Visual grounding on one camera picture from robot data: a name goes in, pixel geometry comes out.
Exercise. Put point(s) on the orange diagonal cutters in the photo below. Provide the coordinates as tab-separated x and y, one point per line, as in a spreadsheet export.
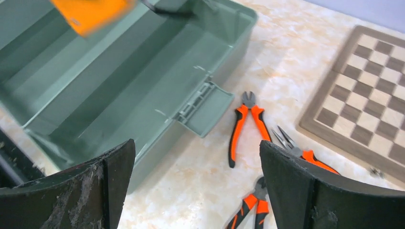
256	199

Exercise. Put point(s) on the wooden chessboard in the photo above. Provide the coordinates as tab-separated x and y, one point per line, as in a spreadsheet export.
358	109

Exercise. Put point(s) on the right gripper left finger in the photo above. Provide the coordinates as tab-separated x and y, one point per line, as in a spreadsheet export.
89	195

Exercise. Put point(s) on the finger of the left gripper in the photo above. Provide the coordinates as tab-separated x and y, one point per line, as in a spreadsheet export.
15	167

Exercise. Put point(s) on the green plastic toolbox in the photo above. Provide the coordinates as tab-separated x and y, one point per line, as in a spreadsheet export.
146	77

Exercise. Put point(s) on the orange tape measure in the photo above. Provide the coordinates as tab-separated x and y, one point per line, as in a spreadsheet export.
88	16

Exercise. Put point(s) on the orange long nose pliers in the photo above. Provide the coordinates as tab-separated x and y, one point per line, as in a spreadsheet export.
308	155

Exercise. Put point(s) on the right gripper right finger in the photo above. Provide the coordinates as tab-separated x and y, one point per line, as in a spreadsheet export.
304	196

